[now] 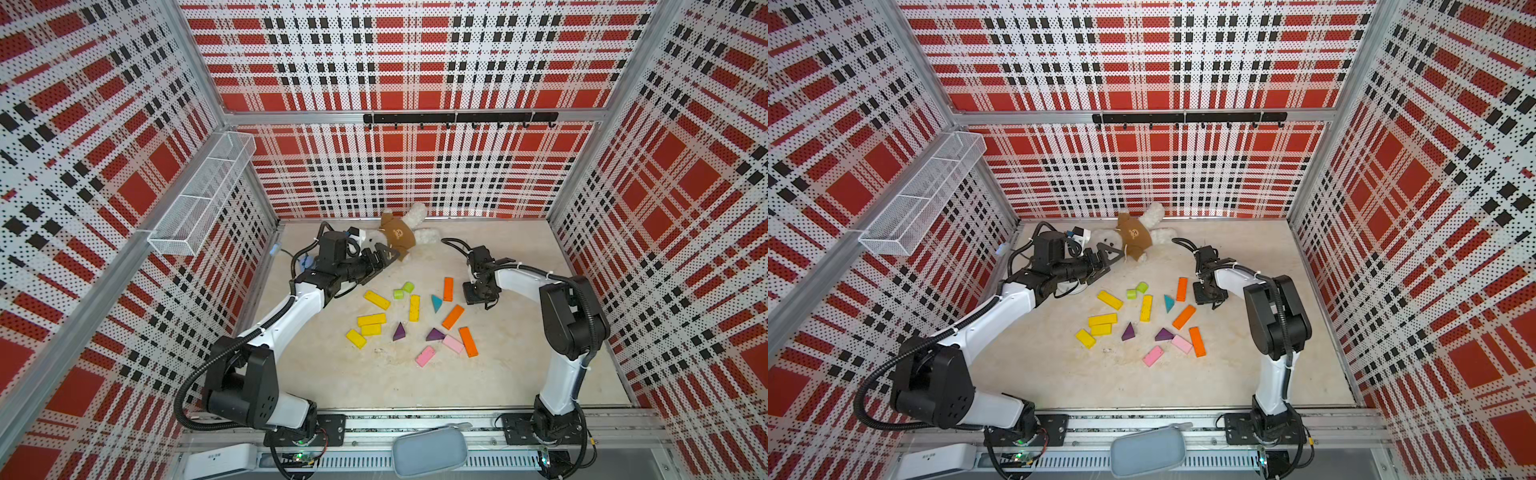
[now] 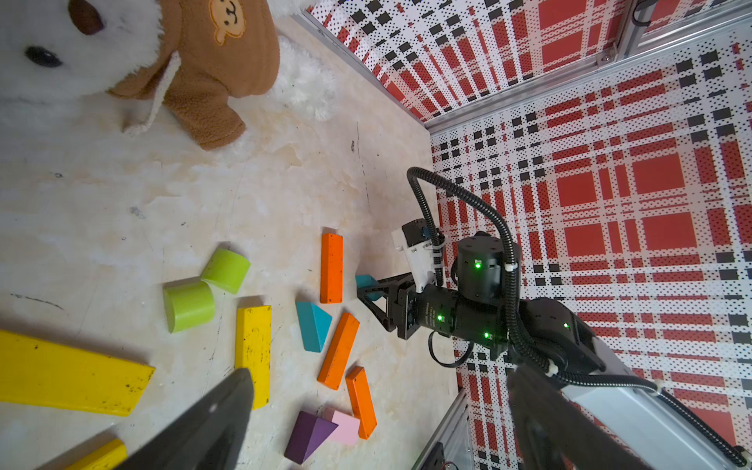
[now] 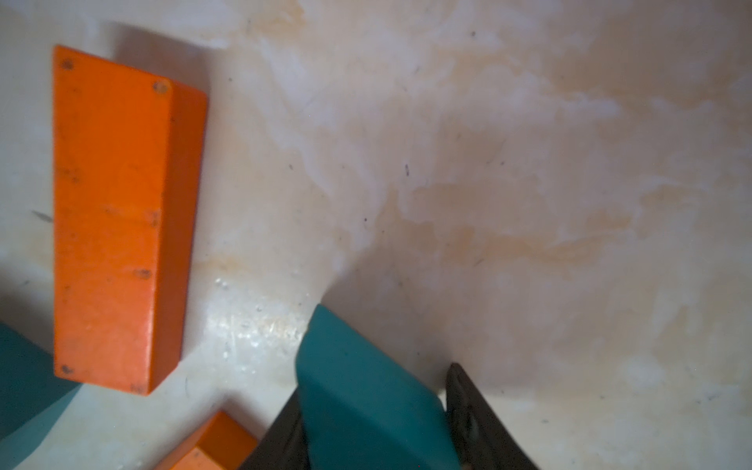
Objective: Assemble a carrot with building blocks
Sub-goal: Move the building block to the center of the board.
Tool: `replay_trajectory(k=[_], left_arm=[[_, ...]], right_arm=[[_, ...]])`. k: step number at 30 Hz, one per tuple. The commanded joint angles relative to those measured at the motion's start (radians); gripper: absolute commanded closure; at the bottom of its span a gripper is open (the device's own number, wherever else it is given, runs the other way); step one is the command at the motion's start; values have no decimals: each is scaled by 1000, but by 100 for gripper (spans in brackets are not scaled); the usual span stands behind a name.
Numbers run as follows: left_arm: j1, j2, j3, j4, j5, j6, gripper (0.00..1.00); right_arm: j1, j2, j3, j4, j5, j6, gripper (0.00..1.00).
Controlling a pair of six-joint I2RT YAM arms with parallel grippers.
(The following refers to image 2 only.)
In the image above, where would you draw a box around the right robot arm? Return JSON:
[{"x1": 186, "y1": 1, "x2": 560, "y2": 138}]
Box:
[{"x1": 358, "y1": 167, "x2": 751, "y2": 469}]

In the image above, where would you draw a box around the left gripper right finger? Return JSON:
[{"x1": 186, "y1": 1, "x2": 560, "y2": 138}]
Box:
[{"x1": 506, "y1": 365, "x2": 647, "y2": 469}]

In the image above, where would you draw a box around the white teddy bear brown shirt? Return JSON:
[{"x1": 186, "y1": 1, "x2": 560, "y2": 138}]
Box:
[{"x1": 1, "y1": 0, "x2": 336, "y2": 151}]

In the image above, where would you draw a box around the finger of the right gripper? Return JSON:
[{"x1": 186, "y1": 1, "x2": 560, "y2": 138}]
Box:
[
  {"x1": 369, "y1": 299, "x2": 401, "y2": 332},
  {"x1": 360, "y1": 273, "x2": 413, "y2": 297}
]

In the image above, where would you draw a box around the pink block right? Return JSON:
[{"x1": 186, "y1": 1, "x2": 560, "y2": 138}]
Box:
[{"x1": 328, "y1": 409, "x2": 360, "y2": 446}]

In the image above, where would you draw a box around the orange block top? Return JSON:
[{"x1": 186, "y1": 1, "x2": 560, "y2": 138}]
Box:
[{"x1": 320, "y1": 233, "x2": 344, "y2": 304}]

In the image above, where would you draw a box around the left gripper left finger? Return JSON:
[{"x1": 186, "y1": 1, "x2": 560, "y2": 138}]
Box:
[{"x1": 119, "y1": 368, "x2": 254, "y2": 469}]

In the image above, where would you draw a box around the orange block lower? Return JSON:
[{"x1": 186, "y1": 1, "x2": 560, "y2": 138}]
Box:
[{"x1": 346, "y1": 366, "x2": 378, "y2": 440}]

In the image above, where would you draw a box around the orange block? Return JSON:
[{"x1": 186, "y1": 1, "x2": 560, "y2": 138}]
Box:
[
  {"x1": 346, "y1": 366, "x2": 378, "y2": 440},
  {"x1": 320, "y1": 233, "x2": 344, "y2": 304},
  {"x1": 317, "y1": 313, "x2": 360, "y2": 391}
]

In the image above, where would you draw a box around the green cylinder block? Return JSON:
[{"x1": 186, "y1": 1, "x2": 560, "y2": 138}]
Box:
[
  {"x1": 163, "y1": 280, "x2": 215, "y2": 333},
  {"x1": 200, "y1": 248, "x2": 251, "y2": 295}
]

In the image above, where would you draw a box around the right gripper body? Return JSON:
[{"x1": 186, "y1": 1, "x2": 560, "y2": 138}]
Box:
[{"x1": 396, "y1": 285, "x2": 470, "y2": 341}]

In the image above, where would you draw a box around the yellow long block upper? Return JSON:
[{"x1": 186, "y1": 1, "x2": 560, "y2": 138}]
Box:
[{"x1": 1, "y1": 331, "x2": 155, "y2": 416}]

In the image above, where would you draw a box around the yellow long block middle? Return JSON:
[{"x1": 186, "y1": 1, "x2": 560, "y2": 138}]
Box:
[{"x1": 66, "y1": 439, "x2": 128, "y2": 470}]

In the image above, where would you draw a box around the orange block middle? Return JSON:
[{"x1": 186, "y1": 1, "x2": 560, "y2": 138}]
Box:
[{"x1": 317, "y1": 313, "x2": 360, "y2": 391}]

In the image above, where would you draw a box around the yellow upright long block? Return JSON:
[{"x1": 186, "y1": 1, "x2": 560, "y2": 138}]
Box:
[{"x1": 235, "y1": 305, "x2": 272, "y2": 410}]

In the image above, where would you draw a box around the purple triangle block right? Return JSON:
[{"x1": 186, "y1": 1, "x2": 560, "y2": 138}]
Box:
[{"x1": 284, "y1": 410, "x2": 339, "y2": 465}]

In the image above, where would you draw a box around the teal triangle block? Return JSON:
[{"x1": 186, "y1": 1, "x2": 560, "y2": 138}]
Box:
[
  {"x1": 296, "y1": 302, "x2": 332, "y2": 353},
  {"x1": 356, "y1": 274, "x2": 383, "y2": 302}
]

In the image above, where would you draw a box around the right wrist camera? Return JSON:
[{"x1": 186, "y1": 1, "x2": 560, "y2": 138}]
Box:
[{"x1": 392, "y1": 219, "x2": 439, "y2": 294}]

